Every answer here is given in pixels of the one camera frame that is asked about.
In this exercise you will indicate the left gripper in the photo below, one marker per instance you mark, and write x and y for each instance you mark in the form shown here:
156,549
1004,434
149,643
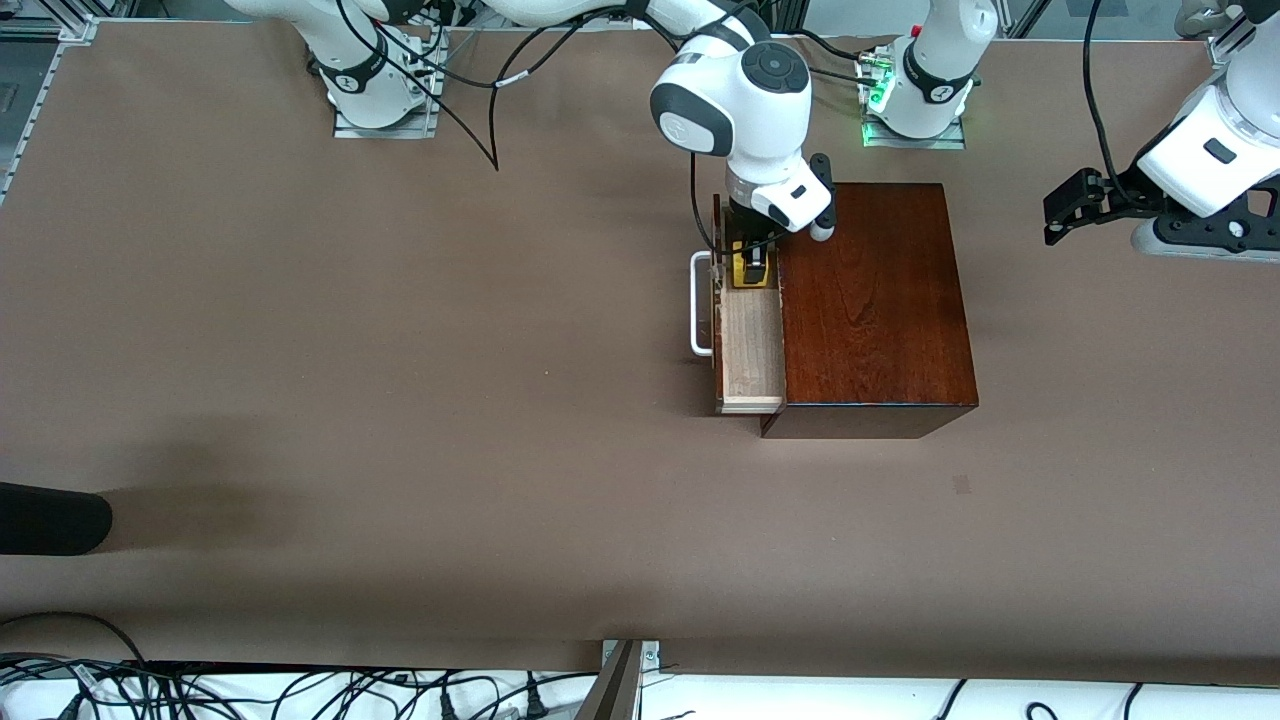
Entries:
1122,189

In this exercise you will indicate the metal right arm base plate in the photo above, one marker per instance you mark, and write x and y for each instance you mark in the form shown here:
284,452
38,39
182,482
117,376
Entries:
385,130

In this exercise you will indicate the aluminium frame profile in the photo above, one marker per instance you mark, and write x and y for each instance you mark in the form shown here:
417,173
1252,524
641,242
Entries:
60,25
1225,45

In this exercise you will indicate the dark brown wooden cabinet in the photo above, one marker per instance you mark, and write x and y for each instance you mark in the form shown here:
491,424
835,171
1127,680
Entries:
870,300

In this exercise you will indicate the dark grey metal bar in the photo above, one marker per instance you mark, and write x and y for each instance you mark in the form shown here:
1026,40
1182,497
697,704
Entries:
610,690

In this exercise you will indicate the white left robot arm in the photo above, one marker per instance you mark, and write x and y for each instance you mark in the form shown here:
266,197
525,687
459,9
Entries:
940,70

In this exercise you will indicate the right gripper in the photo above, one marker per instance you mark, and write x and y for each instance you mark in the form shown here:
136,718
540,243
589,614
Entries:
748,233

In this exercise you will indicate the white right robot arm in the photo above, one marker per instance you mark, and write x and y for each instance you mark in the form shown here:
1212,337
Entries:
740,100

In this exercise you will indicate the yellow cube block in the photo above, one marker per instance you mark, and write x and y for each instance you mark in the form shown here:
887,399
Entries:
741,275

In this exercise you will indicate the black rounded object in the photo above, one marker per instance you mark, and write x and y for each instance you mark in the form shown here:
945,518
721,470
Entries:
50,520

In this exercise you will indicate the metal table edge bracket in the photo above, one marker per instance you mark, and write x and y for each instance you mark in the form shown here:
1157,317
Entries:
650,652

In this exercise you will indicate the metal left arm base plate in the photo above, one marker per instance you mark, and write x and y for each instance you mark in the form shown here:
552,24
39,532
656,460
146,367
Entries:
915,142

